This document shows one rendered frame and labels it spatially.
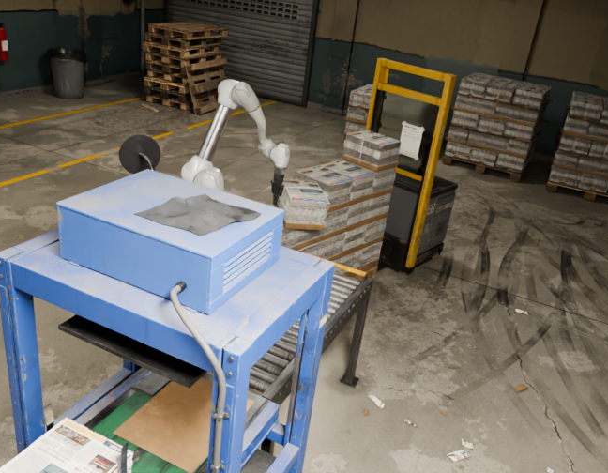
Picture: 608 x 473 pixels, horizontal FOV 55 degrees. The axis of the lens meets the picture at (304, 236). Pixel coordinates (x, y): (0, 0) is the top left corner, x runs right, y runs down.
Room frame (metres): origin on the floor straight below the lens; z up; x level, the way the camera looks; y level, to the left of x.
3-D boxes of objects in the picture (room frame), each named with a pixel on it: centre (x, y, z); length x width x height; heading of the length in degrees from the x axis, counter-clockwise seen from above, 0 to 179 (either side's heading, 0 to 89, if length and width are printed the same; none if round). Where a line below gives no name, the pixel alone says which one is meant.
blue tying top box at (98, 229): (1.79, 0.44, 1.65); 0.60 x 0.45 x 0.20; 67
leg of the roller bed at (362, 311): (3.23, -0.43, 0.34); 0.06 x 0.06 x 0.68; 67
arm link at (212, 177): (3.54, 0.64, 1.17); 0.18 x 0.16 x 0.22; 43
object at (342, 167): (4.54, -0.28, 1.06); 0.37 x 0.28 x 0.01; 51
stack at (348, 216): (4.22, 0.00, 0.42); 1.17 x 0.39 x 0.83; 140
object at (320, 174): (4.31, -0.10, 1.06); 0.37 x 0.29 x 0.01; 51
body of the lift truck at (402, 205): (5.40, -0.99, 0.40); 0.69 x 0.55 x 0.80; 50
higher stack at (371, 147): (4.78, -0.47, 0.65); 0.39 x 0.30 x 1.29; 50
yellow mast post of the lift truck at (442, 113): (4.90, -1.00, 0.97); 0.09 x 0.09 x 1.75; 50
